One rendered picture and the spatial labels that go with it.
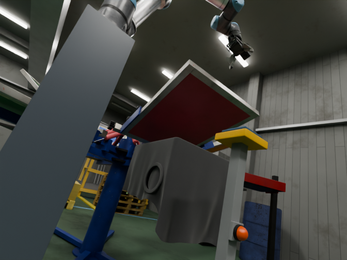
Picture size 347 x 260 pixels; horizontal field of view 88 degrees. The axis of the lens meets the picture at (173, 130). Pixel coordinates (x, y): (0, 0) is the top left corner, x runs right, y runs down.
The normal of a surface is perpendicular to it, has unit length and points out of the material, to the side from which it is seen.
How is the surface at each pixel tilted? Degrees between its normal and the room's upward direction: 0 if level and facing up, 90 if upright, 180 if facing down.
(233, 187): 90
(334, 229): 90
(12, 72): 90
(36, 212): 90
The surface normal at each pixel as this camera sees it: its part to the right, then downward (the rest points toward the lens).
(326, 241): -0.74, -0.40
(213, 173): 0.57, -0.13
